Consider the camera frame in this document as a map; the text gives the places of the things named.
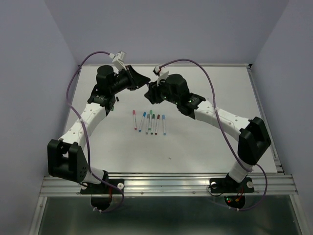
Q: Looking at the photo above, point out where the brown capped marker pen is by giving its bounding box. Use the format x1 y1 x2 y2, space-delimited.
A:
155 114 160 135

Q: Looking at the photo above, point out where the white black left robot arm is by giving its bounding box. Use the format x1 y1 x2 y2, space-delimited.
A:
47 65 151 193

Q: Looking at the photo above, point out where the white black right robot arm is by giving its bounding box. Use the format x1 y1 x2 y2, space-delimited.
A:
145 74 271 191

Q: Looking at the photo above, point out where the light blue capped marker pen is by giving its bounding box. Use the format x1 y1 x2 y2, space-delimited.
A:
162 114 167 136

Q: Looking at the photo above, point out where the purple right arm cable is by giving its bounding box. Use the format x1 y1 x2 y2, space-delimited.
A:
158 58 267 212

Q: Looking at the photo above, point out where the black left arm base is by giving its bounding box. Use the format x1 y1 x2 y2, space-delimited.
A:
79 179 125 213

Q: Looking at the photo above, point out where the aluminium rail frame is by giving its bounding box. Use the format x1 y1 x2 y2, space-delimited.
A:
29 64 306 235

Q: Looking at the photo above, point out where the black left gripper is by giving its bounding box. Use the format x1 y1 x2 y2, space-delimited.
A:
110 65 150 94

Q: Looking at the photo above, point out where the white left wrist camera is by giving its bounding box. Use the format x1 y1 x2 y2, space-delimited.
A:
109 51 126 71

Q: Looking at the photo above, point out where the pink capped marker pen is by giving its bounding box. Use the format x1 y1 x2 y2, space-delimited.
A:
133 110 137 130

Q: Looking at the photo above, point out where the dark green capped marker pen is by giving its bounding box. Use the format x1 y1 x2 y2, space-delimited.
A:
150 114 155 135

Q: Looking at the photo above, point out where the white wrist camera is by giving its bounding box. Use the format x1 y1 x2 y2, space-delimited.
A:
109 51 126 71
153 65 169 86

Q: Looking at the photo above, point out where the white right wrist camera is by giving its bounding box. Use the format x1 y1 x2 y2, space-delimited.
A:
153 65 169 86

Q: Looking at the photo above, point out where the light green capped marker pen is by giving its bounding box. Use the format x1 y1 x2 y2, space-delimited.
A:
148 110 153 131

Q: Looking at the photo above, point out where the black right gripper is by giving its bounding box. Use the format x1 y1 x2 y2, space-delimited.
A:
143 75 180 105

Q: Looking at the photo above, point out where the grey capped marker pen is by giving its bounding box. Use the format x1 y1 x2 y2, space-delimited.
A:
145 114 150 135

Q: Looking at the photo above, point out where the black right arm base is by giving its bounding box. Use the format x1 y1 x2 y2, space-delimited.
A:
207 176 254 209

